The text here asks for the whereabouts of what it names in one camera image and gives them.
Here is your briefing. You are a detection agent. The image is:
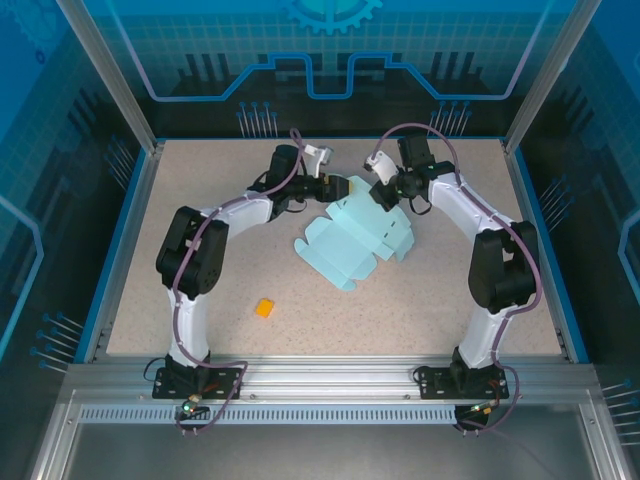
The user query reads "light blue paper box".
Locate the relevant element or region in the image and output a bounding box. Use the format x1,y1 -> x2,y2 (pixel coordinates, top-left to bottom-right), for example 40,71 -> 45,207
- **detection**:
293,174 -> 416,293

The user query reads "grey metal shelf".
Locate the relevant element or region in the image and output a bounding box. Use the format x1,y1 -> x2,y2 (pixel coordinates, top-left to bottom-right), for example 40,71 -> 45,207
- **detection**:
27,388 -> 629,480

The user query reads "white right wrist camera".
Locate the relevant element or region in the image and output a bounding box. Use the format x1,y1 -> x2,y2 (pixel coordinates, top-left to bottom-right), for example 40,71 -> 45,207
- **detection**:
363,151 -> 400,187

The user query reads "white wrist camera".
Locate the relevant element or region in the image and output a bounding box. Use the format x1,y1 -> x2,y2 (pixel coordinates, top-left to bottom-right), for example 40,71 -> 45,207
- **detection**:
363,151 -> 400,187
301,143 -> 335,177

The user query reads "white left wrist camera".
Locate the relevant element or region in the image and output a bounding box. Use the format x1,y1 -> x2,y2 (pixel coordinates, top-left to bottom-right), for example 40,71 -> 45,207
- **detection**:
301,143 -> 335,177

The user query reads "aluminium frame post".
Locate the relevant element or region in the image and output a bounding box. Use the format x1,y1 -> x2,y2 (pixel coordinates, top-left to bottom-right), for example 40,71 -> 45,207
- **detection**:
54,0 -> 167,154
501,0 -> 609,155

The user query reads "aluminium mounting rail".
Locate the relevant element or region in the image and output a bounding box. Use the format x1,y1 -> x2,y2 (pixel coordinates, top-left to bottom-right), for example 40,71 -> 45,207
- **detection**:
64,353 -> 601,404

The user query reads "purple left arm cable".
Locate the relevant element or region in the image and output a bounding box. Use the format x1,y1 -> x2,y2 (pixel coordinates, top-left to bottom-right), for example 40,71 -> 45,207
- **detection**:
172,128 -> 306,437

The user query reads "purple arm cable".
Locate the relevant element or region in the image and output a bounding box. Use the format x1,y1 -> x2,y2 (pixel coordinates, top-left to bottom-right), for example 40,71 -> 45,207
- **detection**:
372,123 -> 544,437
172,128 -> 306,437

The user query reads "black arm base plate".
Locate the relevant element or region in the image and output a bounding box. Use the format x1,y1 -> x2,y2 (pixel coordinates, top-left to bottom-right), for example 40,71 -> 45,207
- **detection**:
414,364 -> 510,400
152,367 -> 242,401

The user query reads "slotted grey cable duct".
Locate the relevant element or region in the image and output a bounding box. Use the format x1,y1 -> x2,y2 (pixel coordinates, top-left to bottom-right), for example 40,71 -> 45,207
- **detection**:
78,404 -> 460,427

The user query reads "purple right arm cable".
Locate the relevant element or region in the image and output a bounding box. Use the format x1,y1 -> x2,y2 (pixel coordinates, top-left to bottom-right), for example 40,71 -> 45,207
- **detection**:
372,123 -> 544,437

